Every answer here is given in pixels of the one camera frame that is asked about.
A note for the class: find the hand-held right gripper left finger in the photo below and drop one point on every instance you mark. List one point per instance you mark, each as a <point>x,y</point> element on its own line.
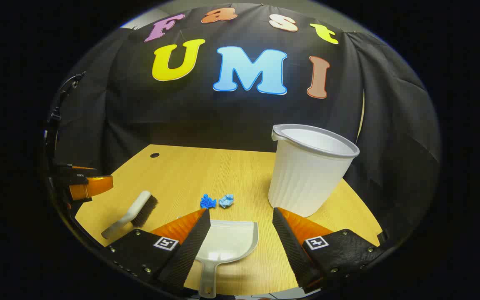
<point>190,250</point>

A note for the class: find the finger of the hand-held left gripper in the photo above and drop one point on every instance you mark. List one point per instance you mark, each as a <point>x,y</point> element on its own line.
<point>73,170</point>
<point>94,186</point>

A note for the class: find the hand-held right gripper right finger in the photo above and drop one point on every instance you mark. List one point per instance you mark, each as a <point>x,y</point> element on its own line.
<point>294,246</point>

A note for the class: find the white dustpan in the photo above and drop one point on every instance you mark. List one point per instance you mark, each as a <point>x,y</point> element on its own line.
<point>227,241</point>

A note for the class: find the small white broom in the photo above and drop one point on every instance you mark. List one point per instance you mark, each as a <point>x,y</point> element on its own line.
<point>133,210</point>

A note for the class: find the dark blue paper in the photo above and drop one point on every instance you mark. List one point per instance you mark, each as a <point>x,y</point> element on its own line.
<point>208,202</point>

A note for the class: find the light blue paper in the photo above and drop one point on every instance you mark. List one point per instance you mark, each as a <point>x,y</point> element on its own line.
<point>226,201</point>

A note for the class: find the white garbage bin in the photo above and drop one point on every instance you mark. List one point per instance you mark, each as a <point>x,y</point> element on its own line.
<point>306,179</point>

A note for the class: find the wooden desktop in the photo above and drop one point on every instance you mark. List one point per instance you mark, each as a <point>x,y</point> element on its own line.
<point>223,175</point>

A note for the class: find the black backdrop cloth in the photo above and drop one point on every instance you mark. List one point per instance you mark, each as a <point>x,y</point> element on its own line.
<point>244,112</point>

